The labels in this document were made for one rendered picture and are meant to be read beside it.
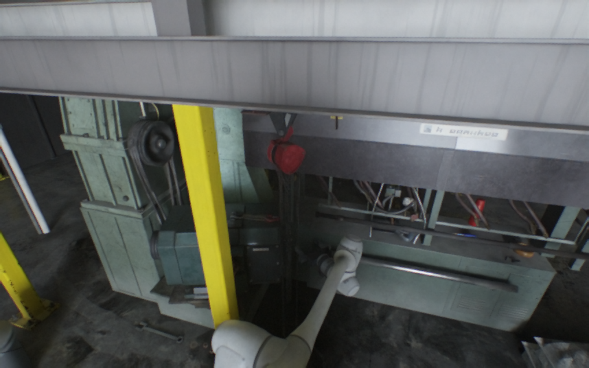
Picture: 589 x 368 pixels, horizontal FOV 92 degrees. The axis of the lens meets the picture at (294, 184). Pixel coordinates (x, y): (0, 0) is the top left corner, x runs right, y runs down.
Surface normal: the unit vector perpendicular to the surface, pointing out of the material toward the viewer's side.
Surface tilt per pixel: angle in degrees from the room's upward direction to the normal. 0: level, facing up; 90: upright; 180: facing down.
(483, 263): 90
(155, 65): 90
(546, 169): 90
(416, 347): 0
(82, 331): 0
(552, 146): 78
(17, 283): 90
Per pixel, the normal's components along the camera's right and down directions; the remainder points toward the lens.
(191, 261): 0.06, 0.46
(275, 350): 0.16, -0.87
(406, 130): -0.27, 0.25
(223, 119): -0.28, 0.44
